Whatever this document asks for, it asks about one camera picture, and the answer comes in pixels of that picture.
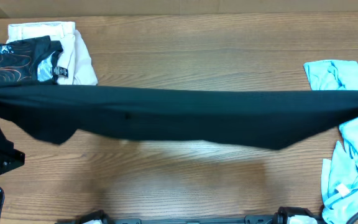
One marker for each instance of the plain black t-shirt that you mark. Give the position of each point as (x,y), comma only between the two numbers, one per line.
(265,119)

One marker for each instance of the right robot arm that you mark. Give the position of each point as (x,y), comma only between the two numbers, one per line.
(287,215)

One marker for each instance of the light blue crumpled garment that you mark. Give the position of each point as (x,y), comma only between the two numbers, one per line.
(339,177)

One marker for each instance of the black patterned folded shirt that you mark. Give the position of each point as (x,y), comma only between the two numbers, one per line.
(32,59)

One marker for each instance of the beige folded trousers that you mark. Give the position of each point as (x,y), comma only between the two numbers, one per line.
(75,56)

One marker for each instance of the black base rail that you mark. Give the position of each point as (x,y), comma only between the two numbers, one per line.
(101,217)

